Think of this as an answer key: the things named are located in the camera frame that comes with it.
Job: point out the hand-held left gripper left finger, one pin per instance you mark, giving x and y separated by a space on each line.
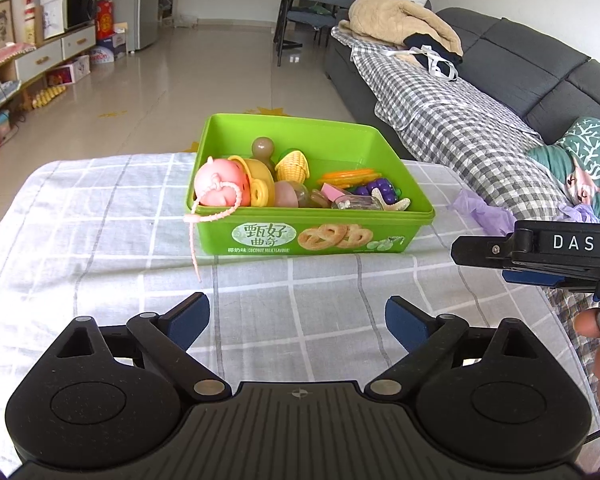
190 320

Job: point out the red gift box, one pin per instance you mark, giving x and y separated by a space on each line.
105 20

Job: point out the white box with red print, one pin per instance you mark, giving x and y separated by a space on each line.
72 69

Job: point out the teal printed pillow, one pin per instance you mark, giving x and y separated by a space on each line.
595 160

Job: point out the grey gingham sofa cover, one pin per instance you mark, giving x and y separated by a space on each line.
455 125

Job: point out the pink clear capsule ball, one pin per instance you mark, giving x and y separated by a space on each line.
290 195

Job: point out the green plastic cookie box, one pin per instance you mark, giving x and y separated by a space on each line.
280 237

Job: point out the purple rubber glove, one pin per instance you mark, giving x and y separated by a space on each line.
580 212
485 212

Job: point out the dark grey sofa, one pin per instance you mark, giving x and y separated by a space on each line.
520 45

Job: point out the tan starfish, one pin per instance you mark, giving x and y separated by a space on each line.
397 205

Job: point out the purple toy grapes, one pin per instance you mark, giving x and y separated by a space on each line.
377 187

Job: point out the pink pig toy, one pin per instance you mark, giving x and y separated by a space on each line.
217 180

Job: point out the silver fridge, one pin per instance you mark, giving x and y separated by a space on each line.
140 5

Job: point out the blue and white carton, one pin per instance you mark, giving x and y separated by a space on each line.
107 50

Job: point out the orange toy pumpkin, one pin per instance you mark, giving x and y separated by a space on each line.
347 176

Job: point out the yellow toy corn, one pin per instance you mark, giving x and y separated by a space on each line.
292 166

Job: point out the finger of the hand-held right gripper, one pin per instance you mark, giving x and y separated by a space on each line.
530 277
480 250

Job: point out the beige blanket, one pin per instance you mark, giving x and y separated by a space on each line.
395 20

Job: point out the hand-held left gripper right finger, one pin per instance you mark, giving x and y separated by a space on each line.
405 322

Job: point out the white low cabinet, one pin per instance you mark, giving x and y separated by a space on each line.
45 57

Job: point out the row of yellow toys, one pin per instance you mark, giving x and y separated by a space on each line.
50 96

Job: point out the yellow toy cup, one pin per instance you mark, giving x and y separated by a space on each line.
260 180

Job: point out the pink case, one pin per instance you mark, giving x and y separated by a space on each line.
334 192

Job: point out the clear plastic case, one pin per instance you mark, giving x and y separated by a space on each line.
357 203

